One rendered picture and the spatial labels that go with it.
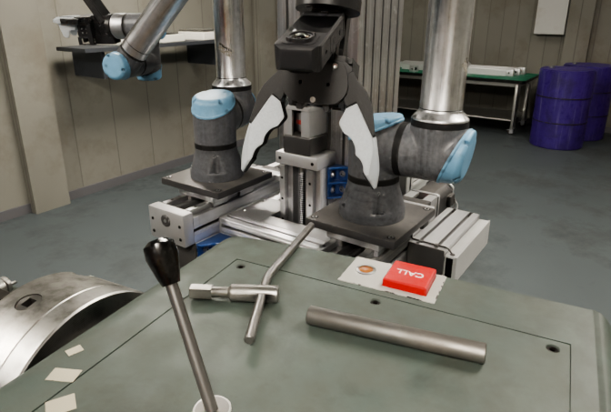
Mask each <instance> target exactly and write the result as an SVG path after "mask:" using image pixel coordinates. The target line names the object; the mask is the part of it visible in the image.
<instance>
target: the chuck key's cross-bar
mask: <svg viewBox="0 0 611 412"><path fill-rule="evenodd" d="M314 227H315V224H314V223H312V222H310V223H308V225H307V226H306V227H305V228H304V229H303V230H302V232H301V233H300V234H299V235H298V236H297V237H296V238H295V240H294V241H293V242H292V243H291V244H290V245H289V246H288V248H287V249H286V250H285V251H284V252H283V253H282V255H281V256H280V257H279V258H278V259H277V260H276V261H275V262H274V264H273V265H271V266H270V267H269V268H268V270H267V271H266V272H265V274H264V275H263V278H262V281H261V284H260V285H270V282H271V279H272V277H273V276H274V275H275V273H276V272H277V271H278V270H279V269H280V268H281V266H282V265H283V264H284V263H285V262H286V260H287V259H288V258H289V257H290V256H291V255H292V254H293V253H294V252H295V250H296V249H297V248H298V247H299V245H300V244H301V243H302V242H303V241H304V239H305V238H306V237H307V236H308V234H309V233H310V232H311V231H312V230H313V228H314ZM265 300H266V297H265V295H264V294H263V293H260V294H258V295H257V297H256V300H255V304H254V308H253V311H252V314H251V316H250V320H249V323H248V326H247V329H246V332H245V337H244V341H245V342H246V343H247V344H248V345H251V344H253V343H254V342H255V336H256V333H257V329H258V326H259V322H260V319H261V316H262V312H263V309H264V305H265Z"/></svg>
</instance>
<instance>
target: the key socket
mask: <svg viewBox="0 0 611 412"><path fill-rule="evenodd" d="M41 300H42V297H41V296H39V295H31V296H27V297H25V298H23V299H21V300H20V301H19V302H18V303H17V304H16V306H15V309H16V310H17V311H25V310H28V309H30V308H32V307H34V306H36V305H37V304H39V303H40V301H41Z"/></svg>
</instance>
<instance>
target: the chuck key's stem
mask: <svg viewBox="0 0 611 412"><path fill-rule="evenodd" d="M260 293H263V294H264V295H265V297H266V300H265V303H277V302H278V301H279V294H280V289H279V286H270V285H244V284H232V285H231V286H213V285H199V284H192V285H191V286H190V287H189V298H203V299H211V298H212V297H224V298H229V300H230V301H236V302H255V300H256V297H257V295H258V294H260Z"/></svg>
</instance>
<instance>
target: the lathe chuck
mask: <svg viewBox="0 0 611 412"><path fill-rule="evenodd" d="M110 285H117V286H121V285H118V284H116V283H113V282H110V281H107V280H104V279H102V278H98V277H95V276H82V275H76V274H75V273H74V272H61V273H54V274H51V275H47V276H42V277H39V278H37V279H35V280H33V281H30V282H28V283H26V284H24V285H23V286H20V287H19V288H17V289H16V290H14V291H13V292H11V293H10V294H8V295H7V296H5V297H4V298H3V299H1V300H0V370H1V368H2V367H3V365H4V363H5V361H6V360H7V359H8V358H9V356H10V355H11V353H12V352H13V351H14V349H15V348H16V346H17V345H18V344H19V342H20V341H21V340H22V339H23V338H24V336H25V335H26V334H27V333H28V332H29V331H30V330H31V329H32V328H33V327H34V325H35V324H37V323H38V322H39V321H40V320H41V319H42V318H43V317H44V316H45V315H47V314H48V313H49V312H50V311H51V310H53V309H54V308H55V307H57V306H59V305H60V304H62V303H63V302H65V301H66V300H67V299H69V298H70V297H72V296H75V295H77V294H79V293H81V292H84V291H86V290H88V289H91V288H94V287H98V286H110ZM31 295H39V296H41V297H42V300H41V301H40V303H39V304H37V305H36V306H34V307H32V308H30V309H28V310H25V311H17V310H16V309H15V306H16V304H17V303H18V302H19V301H20V300H21V299H23V298H25V297H27V296H31Z"/></svg>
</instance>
